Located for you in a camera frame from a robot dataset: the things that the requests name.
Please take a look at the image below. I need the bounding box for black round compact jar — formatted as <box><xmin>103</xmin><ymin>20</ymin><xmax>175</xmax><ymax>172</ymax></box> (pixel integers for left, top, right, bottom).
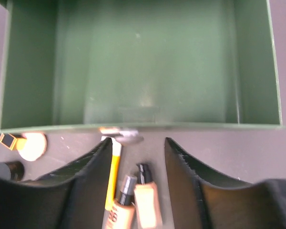
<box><xmin>0</xmin><ymin>161</ymin><xmax>25</xmax><ymax>181</ymax></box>

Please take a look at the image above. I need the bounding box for lower gold black lipstick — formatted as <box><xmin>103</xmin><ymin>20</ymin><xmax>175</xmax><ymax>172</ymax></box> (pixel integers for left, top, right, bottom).
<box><xmin>0</xmin><ymin>132</ymin><xmax>27</xmax><ymax>150</ymax></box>

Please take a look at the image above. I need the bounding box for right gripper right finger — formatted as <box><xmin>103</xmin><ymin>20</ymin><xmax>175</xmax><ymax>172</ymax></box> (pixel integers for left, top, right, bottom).
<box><xmin>164</xmin><ymin>137</ymin><xmax>286</xmax><ymax>229</ymax></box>

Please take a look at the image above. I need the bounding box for BB cream foundation bottle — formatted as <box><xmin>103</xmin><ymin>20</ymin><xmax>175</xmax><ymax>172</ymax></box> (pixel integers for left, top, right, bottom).
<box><xmin>105</xmin><ymin>175</ymin><xmax>137</xmax><ymax>229</ymax></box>

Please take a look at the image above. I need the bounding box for pink makeup sponge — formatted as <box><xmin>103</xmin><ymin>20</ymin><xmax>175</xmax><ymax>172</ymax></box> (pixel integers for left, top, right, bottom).
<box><xmin>15</xmin><ymin>133</ymin><xmax>47</xmax><ymax>162</ymax></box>

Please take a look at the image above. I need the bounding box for green drawer box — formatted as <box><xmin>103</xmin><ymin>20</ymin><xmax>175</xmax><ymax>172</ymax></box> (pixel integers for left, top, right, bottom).
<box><xmin>0</xmin><ymin>0</ymin><xmax>282</xmax><ymax>133</ymax></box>

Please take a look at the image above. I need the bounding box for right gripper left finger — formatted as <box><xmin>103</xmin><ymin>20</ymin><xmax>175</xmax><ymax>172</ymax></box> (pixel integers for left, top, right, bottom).
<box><xmin>0</xmin><ymin>138</ymin><xmax>112</xmax><ymax>229</ymax></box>

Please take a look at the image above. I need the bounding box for orange cream tube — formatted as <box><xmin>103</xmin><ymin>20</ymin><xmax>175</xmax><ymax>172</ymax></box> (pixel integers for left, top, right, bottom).
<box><xmin>99</xmin><ymin>127</ymin><xmax>122</xmax><ymax>211</ymax></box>

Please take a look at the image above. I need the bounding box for beige foundation bottle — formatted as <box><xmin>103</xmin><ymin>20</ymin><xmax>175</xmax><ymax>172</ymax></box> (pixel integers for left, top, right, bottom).
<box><xmin>134</xmin><ymin>163</ymin><xmax>163</xmax><ymax>229</ymax></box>

